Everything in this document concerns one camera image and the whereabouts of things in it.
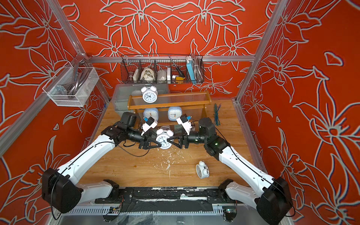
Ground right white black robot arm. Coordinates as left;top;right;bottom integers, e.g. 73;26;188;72
167;114;294;225

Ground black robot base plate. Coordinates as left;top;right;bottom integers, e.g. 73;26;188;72
95;187;240;213

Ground white mesh wall basket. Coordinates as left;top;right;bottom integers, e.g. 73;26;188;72
43;63;99;107

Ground white cloth in basket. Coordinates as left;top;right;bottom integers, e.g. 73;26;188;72
140;67;156;82

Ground wooden two-tier shelf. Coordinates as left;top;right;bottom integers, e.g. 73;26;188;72
127;91;212;127

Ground black wire wall basket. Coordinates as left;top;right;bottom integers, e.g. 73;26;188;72
121;54;205;84

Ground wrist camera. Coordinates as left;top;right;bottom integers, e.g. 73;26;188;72
141;117;158;136
176;114;192;135

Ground blue box in basket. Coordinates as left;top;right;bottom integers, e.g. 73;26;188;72
186;56;196;84

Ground blue rounded alarm clock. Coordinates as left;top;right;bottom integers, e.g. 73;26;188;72
167;106;183;121
143;108;159;121

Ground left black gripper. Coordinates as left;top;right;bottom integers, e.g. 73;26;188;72
127;128;163;151

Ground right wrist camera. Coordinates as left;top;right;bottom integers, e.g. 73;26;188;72
176;114;192;135

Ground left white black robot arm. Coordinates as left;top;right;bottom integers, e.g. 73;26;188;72
41;112;161;213

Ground grey cables in basket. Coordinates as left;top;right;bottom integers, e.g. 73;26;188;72
60;60;91;96

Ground clear plastic storage bin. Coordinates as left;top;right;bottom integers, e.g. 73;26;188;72
111;84;169;117

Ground white twin-bell clock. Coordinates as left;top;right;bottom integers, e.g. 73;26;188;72
141;86;158;103
156;126;174;150
196;160;210;179

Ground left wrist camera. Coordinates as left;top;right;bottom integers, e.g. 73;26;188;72
141;117;158;136

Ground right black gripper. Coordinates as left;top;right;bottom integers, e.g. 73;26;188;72
168;128;210;152

